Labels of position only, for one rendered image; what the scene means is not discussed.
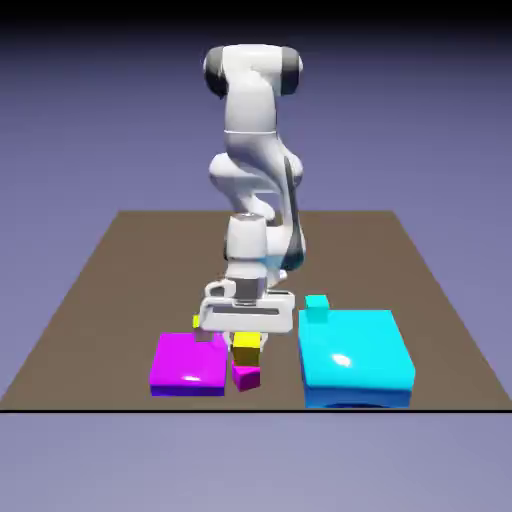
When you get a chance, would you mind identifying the small cyan cube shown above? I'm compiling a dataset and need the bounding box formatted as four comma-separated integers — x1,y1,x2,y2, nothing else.
304,294,332,324

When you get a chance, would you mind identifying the large cyan box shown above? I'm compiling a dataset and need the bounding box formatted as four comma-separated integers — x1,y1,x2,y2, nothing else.
297,308,417,410

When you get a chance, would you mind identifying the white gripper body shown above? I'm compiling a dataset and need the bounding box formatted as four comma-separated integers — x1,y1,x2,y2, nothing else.
198,290,297,335

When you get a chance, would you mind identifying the large magenta box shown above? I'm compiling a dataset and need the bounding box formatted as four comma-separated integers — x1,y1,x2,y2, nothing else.
149,331,230,398

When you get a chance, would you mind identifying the small magenta cube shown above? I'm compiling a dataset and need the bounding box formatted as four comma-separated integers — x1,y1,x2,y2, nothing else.
231,360,264,393

